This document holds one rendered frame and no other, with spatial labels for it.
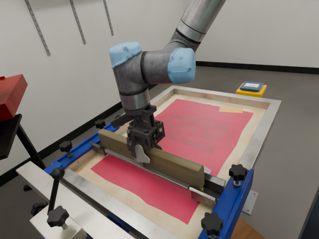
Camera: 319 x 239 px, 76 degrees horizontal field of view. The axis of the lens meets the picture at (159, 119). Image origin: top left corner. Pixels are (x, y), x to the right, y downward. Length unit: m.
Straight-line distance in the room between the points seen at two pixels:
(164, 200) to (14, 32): 2.22
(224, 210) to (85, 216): 0.33
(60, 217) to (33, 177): 0.30
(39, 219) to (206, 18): 0.59
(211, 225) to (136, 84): 0.34
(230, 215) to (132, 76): 0.39
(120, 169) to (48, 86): 2.01
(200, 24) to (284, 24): 3.60
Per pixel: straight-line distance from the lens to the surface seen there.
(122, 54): 0.46
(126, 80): 0.48
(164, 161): 0.58
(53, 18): 2.70
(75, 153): 0.84
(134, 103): 0.50
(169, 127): 0.91
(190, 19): 0.54
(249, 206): 1.81
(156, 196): 0.65
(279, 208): 1.87
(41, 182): 0.72
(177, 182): 0.60
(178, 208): 0.62
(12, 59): 2.51
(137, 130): 0.55
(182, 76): 0.44
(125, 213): 0.59
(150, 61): 0.45
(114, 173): 0.75
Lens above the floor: 1.46
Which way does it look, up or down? 31 degrees down
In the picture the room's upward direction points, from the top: 9 degrees counter-clockwise
